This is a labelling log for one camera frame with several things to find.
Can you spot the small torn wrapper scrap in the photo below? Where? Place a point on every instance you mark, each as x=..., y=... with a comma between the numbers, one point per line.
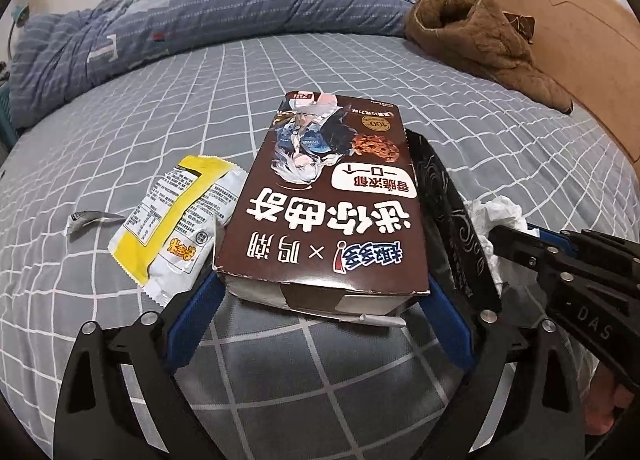
x=82, y=219

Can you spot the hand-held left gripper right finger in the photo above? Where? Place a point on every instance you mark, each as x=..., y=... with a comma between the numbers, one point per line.
x=450, y=332

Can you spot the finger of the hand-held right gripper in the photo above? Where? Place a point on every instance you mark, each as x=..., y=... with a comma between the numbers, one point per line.
x=515, y=242
x=575, y=241

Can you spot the blue desk lamp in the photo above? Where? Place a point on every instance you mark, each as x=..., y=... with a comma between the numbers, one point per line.
x=21, y=14

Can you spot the wooden headboard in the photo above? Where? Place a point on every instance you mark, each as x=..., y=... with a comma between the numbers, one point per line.
x=590, y=39

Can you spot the brown cookie box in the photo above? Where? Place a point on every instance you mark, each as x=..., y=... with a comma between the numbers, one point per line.
x=325, y=220

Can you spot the brown quilted jacket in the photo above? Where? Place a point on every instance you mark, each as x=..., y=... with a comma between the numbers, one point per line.
x=475, y=39

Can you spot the brown patterned cloth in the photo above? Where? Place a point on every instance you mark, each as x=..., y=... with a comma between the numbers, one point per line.
x=522, y=27

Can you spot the white tissue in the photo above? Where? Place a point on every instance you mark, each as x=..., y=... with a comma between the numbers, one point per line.
x=495, y=215

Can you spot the person's right hand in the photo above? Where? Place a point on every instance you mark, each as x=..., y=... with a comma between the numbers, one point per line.
x=607, y=400

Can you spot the black patterned paper bag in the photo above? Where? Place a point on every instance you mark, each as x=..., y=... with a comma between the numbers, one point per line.
x=445, y=210

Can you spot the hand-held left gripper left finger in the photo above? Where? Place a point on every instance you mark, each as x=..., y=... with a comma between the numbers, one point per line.
x=192, y=325

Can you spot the teal suitcase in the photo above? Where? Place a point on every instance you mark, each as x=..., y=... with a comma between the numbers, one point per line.
x=4, y=109

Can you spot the grey checked bed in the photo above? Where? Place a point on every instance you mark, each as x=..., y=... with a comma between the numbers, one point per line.
x=150, y=104

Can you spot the blue striped duvet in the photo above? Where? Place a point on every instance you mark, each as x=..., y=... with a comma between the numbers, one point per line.
x=225, y=4

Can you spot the yellow white snack wrapper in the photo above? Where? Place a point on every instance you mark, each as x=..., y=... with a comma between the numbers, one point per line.
x=170, y=220

